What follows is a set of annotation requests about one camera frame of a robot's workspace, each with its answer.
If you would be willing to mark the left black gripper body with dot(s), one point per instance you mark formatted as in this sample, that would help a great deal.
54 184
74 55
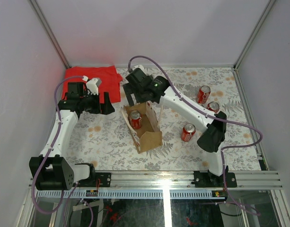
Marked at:
92 103

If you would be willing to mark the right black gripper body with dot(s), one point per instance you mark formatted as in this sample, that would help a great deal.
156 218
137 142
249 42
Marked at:
138 94

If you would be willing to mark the watermelon canvas tote bag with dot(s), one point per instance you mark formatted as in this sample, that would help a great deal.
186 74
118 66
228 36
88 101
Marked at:
149 136

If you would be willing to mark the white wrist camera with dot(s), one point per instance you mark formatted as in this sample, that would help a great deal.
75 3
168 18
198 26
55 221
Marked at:
92 84
140 67

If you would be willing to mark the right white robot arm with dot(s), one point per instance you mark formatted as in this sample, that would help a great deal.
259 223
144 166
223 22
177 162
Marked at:
160 90

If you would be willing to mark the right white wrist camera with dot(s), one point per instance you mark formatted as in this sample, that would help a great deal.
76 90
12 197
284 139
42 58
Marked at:
140 67

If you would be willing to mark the aluminium front rail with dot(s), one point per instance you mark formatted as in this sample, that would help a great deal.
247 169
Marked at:
246 180

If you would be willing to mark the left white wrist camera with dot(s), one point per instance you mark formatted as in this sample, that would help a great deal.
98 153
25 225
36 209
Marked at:
92 84

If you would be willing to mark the white slotted cable duct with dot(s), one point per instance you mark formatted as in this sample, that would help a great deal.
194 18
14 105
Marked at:
143 194

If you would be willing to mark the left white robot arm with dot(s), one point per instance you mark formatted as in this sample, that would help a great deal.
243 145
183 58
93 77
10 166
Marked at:
50 170

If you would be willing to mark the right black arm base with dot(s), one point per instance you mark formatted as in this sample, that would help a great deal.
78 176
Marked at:
205 179

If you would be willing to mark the red folded cloth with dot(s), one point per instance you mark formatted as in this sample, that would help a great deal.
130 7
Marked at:
108 75

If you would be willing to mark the floral patterned table mat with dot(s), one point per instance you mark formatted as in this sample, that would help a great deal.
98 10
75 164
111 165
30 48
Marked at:
105 140

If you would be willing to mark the red cola can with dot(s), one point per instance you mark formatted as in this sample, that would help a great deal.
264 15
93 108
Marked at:
188 131
213 106
203 94
135 119

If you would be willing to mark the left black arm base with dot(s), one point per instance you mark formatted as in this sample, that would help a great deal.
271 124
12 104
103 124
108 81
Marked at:
100 180

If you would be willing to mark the red cola can front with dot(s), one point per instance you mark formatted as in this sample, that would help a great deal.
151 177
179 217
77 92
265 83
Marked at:
188 131

